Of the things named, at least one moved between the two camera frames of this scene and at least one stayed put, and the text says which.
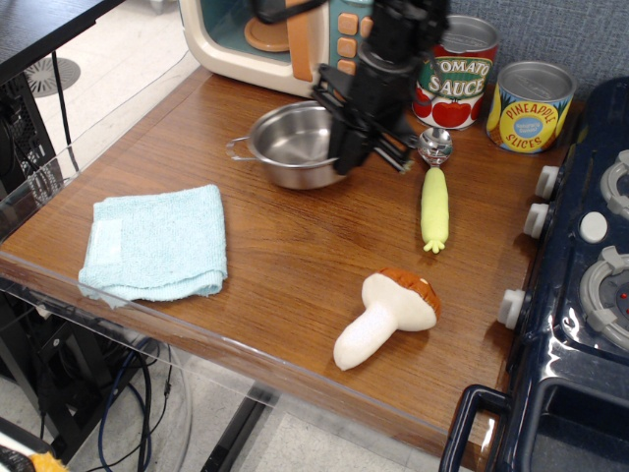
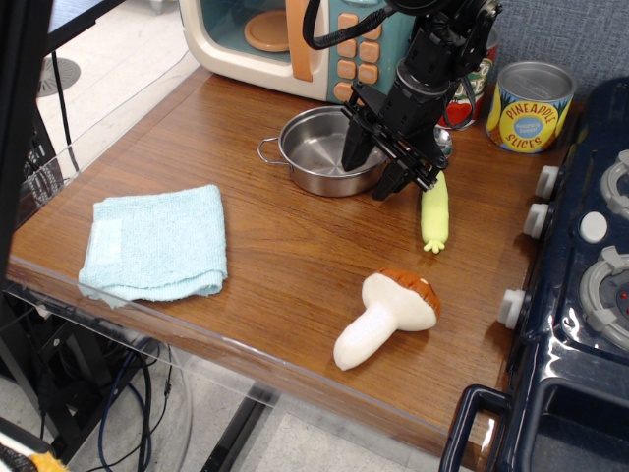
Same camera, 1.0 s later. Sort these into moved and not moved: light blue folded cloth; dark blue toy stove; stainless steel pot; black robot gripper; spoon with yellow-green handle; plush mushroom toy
Moved: black robot gripper; stainless steel pot
Not moved: light blue folded cloth; plush mushroom toy; dark blue toy stove; spoon with yellow-green handle
